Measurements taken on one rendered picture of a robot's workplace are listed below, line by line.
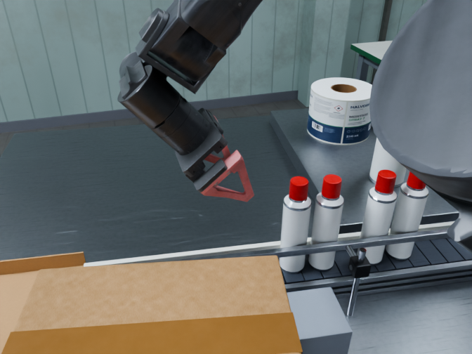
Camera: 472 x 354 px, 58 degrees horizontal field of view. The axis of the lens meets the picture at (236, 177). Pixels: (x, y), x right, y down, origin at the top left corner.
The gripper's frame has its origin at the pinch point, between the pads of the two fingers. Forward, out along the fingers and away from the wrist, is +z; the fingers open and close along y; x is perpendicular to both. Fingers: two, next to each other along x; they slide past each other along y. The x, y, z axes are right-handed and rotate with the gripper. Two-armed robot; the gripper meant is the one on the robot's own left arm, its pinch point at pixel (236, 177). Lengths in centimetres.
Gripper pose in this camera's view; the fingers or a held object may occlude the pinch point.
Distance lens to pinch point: 61.1
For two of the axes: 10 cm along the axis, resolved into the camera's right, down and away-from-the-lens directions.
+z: 6.1, 5.6, 5.6
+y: -3.0, -4.9, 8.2
